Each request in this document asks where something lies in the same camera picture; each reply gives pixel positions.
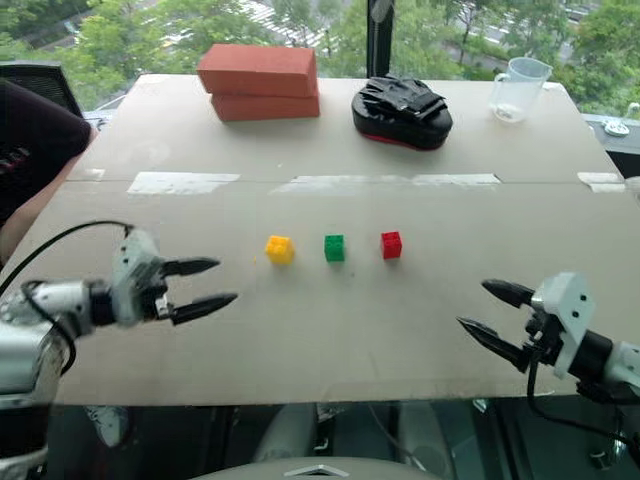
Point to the yellow toy brick cube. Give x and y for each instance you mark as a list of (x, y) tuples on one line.
[(280, 249)]

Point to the silver rounded robot leg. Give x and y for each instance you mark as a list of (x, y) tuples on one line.
[(285, 432), (425, 435)]

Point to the white tape strip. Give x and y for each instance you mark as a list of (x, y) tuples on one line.
[(600, 181), (182, 183), (380, 183)]

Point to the silver robot torso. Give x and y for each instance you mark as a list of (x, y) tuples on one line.
[(310, 471)]

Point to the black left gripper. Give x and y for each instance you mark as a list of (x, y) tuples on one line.
[(155, 295)]

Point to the clear plastic measuring cup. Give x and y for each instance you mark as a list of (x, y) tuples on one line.
[(517, 90)]

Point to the red clay brick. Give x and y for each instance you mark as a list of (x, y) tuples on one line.
[(257, 70)]

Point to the person's bare forearm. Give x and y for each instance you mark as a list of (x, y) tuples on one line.
[(35, 210)]

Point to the black window frame post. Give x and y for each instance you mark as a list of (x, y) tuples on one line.
[(378, 40)]

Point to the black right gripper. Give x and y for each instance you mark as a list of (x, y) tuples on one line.
[(544, 337)]

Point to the person in dark shirt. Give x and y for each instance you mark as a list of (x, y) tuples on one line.
[(35, 145)]

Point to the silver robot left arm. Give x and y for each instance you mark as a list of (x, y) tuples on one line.
[(62, 300)]

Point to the red toy brick cube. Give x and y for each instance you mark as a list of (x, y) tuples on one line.
[(391, 245)]

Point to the green toy brick cube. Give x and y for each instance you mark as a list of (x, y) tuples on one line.
[(334, 247)]

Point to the black mesh office chair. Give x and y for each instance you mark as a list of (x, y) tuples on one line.
[(37, 85)]

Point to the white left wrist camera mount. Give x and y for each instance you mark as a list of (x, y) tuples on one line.
[(131, 260)]

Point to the black padded mitt red base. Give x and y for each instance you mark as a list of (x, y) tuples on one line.
[(402, 117)]

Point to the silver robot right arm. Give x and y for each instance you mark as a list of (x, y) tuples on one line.
[(622, 362)]

